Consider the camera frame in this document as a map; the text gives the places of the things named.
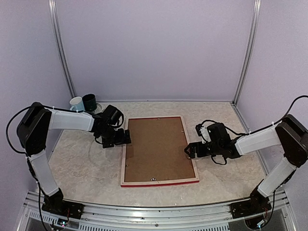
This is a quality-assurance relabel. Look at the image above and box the red wooden picture frame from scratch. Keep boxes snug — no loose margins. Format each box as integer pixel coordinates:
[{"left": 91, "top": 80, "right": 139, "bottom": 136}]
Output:
[{"left": 120, "top": 115, "right": 200, "bottom": 189}]

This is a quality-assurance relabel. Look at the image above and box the left aluminium corner post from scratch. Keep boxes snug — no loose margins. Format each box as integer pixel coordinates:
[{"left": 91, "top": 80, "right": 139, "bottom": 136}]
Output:
[{"left": 48, "top": 0, "right": 77, "bottom": 98}]

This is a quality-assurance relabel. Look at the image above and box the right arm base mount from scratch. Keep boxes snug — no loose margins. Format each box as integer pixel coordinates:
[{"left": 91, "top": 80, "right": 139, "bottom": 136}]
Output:
[{"left": 230, "top": 189, "right": 272, "bottom": 218}]

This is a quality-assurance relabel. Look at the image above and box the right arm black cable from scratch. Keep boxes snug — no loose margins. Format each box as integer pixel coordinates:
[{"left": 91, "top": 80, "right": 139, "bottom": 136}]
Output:
[{"left": 202, "top": 95, "right": 308, "bottom": 166}]

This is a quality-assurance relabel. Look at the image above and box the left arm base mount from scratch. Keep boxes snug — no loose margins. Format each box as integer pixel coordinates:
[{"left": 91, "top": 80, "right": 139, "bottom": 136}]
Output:
[{"left": 42, "top": 196, "right": 84, "bottom": 219}]

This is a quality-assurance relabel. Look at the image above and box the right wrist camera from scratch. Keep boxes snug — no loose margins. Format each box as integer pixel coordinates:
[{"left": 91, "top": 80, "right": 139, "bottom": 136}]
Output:
[{"left": 195, "top": 124, "right": 211, "bottom": 143}]

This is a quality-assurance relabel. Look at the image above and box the dark green mug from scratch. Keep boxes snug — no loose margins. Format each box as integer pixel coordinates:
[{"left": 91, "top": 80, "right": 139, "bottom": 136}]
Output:
[{"left": 82, "top": 94, "right": 97, "bottom": 112}]

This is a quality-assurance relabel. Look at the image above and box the white plate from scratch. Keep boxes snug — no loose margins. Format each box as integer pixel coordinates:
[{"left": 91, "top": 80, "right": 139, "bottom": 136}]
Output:
[{"left": 92, "top": 103, "right": 103, "bottom": 114}]

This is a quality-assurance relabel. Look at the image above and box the aluminium corner post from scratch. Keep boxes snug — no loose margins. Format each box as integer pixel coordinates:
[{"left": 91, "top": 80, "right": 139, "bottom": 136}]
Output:
[
  {"left": 232, "top": 0, "right": 261, "bottom": 107},
  {"left": 48, "top": 0, "right": 77, "bottom": 98}
]

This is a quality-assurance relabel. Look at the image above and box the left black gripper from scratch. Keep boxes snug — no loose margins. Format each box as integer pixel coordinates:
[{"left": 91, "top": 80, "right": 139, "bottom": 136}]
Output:
[{"left": 98, "top": 126, "right": 131, "bottom": 148}]

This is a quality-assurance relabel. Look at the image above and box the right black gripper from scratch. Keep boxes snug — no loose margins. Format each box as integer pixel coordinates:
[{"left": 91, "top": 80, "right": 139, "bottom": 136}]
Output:
[{"left": 185, "top": 141, "right": 222, "bottom": 158}]

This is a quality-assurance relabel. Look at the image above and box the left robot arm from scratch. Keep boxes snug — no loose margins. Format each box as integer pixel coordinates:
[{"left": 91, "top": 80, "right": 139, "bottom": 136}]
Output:
[{"left": 16, "top": 102, "right": 131, "bottom": 214}]

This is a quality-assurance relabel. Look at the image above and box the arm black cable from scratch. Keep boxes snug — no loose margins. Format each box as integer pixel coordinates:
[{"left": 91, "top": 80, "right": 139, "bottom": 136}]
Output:
[
  {"left": 6, "top": 103, "right": 102, "bottom": 154},
  {"left": 202, "top": 95, "right": 308, "bottom": 166}
]

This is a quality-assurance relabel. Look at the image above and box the right aluminium corner post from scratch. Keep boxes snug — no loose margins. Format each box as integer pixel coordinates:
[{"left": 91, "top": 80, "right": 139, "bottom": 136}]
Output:
[{"left": 232, "top": 0, "right": 261, "bottom": 107}]

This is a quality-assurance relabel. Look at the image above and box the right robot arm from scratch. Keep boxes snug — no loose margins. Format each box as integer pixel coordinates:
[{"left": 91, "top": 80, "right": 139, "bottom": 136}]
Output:
[{"left": 184, "top": 114, "right": 308, "bottom": 214}]

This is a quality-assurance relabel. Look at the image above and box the aluminium front rail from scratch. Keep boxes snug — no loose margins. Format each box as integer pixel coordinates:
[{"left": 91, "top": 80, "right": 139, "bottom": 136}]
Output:
[{"left": 15, "top": 191, "right": 296, "bottom": 231}]

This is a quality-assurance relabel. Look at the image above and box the light blue mug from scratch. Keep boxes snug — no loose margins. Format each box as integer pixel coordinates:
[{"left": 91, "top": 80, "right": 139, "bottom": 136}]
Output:
[{"left": 69, "top": 96, "right": 85, "bottom": 112}]

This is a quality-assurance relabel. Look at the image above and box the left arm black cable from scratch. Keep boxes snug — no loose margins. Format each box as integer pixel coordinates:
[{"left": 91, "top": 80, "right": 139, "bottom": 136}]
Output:
[{"left": 6, "top": 103, "right": 102, "bottom": 154}]

